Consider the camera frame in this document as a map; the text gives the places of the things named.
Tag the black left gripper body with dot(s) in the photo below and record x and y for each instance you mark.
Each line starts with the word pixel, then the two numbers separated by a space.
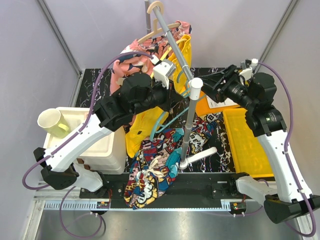
pixel 168 101

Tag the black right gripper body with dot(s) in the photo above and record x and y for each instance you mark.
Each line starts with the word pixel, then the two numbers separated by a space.
pixel 232 89

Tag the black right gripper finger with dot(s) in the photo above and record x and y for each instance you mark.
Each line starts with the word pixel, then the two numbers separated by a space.
pixel 211 92
pixel 215 78

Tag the teal plastic hanger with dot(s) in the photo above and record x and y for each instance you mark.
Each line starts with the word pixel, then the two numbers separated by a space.
pixel 158 127

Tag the comic print shorts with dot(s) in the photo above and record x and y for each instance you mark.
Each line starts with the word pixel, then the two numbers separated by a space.
pixel 155 165

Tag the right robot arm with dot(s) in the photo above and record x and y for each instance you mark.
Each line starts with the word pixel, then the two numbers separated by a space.
pixel 292 198

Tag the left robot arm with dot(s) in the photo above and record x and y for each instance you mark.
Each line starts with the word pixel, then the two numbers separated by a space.
pixel 138 93

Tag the pink patterned shorts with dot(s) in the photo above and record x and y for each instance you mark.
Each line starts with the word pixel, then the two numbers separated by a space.
pixel 158 46

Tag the beige wooden hanger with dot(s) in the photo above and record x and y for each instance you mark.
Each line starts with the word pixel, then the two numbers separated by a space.
pixel 153 27

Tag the orange envelope with label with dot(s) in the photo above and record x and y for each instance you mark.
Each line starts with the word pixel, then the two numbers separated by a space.
pixel 205 105

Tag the yellow plastic tray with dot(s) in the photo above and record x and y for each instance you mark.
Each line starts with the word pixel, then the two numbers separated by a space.
pixel 247 153

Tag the cream yellow mug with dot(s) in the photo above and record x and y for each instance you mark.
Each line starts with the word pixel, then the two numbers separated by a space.
pixel 54 123

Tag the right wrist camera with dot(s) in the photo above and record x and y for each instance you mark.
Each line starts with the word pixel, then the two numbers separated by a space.
pixel 248 68

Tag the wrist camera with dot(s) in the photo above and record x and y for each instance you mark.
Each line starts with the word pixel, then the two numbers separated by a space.
pixel 162 72
pixel 248 68

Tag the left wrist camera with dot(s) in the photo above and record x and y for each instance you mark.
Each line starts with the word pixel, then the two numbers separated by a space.
pixel 162 72

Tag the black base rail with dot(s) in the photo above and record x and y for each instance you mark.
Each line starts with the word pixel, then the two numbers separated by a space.
pixel 187 188

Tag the white cable duct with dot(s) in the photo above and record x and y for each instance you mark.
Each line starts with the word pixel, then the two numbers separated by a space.
pixel 216 205

